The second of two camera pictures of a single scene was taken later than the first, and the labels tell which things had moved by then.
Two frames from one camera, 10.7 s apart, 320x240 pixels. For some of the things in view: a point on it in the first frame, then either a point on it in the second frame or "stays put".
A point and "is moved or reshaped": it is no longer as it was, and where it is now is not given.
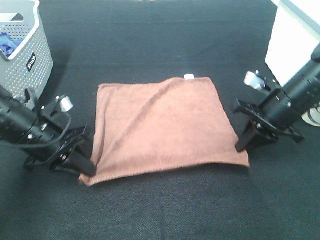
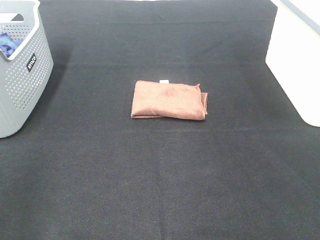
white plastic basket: x=295 y=33 stays put
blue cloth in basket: x=8 y=44 stays put
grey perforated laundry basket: x=30 y=64 stays put
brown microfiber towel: x=146 y=125 is moved or reshaped
